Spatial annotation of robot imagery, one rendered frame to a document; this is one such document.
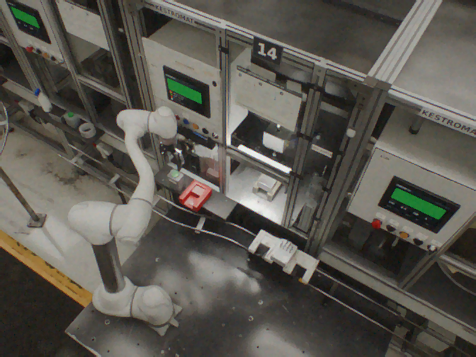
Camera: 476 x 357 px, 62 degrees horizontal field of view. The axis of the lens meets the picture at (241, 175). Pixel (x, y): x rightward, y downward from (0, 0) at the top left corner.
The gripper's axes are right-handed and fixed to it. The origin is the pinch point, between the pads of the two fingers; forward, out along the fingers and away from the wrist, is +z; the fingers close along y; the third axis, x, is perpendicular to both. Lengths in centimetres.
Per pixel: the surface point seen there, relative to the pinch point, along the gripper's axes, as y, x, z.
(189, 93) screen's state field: -11, -7, -52
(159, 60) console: 7, -10, -61
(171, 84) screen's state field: -1, -7, -52
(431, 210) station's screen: -124, -7, -51
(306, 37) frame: -55, -26, -88
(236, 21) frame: -27, -20, -88
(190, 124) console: -7.8, -9.5, -28.2
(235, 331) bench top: -73, 48, 44
